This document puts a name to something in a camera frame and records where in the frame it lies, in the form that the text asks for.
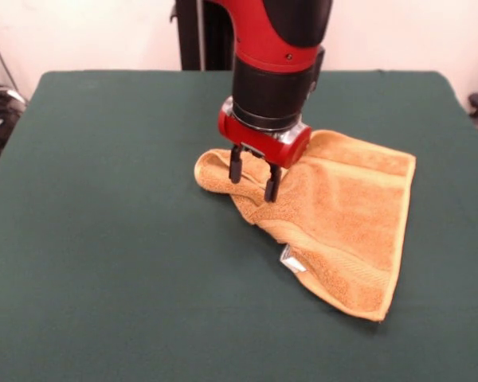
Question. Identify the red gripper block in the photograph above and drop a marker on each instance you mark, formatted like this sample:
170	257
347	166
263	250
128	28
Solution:
271	145

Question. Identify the tan terry towel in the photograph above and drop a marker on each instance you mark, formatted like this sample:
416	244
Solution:
342	223

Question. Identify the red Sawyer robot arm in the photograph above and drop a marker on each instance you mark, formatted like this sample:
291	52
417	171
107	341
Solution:
279	51

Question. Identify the dark green table cloth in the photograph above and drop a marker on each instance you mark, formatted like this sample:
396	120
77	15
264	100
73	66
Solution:
123	278

